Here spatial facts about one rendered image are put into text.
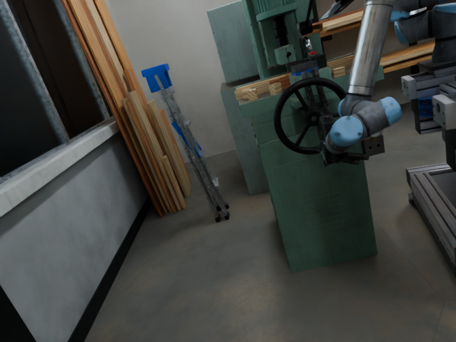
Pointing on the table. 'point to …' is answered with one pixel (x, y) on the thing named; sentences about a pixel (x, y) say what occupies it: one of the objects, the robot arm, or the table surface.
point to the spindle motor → (273, 9)
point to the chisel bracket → (285, 55)
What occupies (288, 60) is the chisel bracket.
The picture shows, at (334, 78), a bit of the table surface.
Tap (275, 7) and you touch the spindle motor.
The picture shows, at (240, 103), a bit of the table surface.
